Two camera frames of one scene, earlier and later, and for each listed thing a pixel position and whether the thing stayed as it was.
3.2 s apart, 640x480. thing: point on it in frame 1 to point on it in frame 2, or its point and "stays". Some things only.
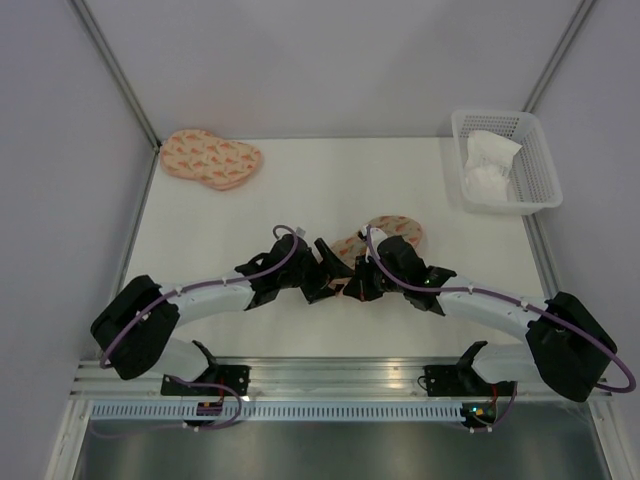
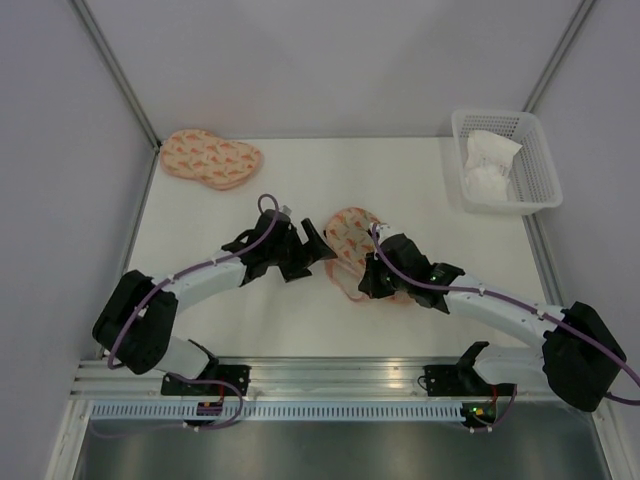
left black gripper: [330, 267] to [306, 253]
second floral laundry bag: [218, 163] stays
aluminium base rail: [275, 377] stays
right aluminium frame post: [577, 19] stays
